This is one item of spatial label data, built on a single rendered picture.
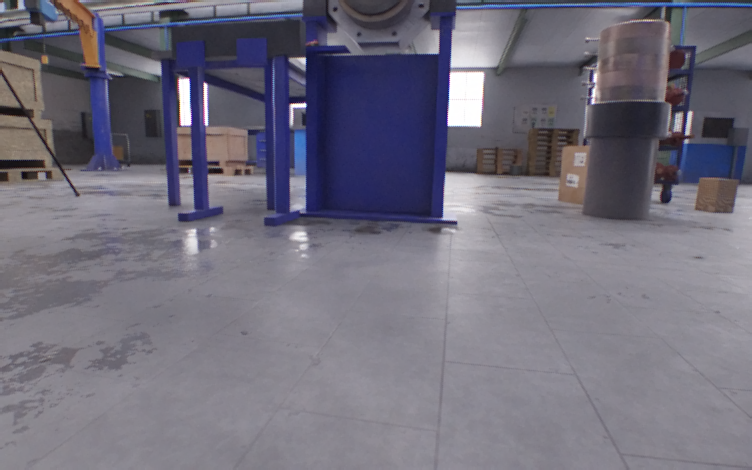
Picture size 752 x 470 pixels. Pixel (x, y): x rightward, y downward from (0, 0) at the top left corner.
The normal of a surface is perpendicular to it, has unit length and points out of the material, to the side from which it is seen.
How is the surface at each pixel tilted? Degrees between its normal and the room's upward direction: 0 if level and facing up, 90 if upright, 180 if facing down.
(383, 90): 90
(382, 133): 90
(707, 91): 90
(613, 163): 90
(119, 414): 0
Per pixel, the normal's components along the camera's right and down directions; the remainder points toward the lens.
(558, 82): -0.19, 0.18
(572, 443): 0.03, -0.98
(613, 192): -0.65, 0.12
